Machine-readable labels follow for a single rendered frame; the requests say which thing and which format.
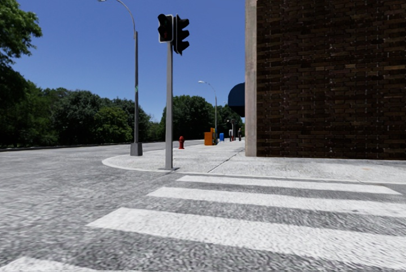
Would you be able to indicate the trees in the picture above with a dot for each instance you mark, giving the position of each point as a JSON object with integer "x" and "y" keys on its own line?
{"x": 53, "y": 115}

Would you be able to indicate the red fire hydrant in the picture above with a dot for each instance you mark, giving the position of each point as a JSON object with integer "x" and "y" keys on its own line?
{"x": 181, "y": 142}

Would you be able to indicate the grey street lamp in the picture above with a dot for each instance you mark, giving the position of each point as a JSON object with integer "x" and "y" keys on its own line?
{"x": 215, "y": 112}
{"x": 136, "y": 102}

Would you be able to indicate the orange box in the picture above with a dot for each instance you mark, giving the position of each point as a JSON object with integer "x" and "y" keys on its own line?
{"x": 208, "y": 138}

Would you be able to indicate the dark brick building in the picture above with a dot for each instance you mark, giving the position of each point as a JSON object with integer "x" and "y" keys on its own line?
{"x": 335, "y": 78}

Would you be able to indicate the person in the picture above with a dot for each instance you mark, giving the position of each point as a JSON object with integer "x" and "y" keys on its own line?
{"x": 239, "y": 134}

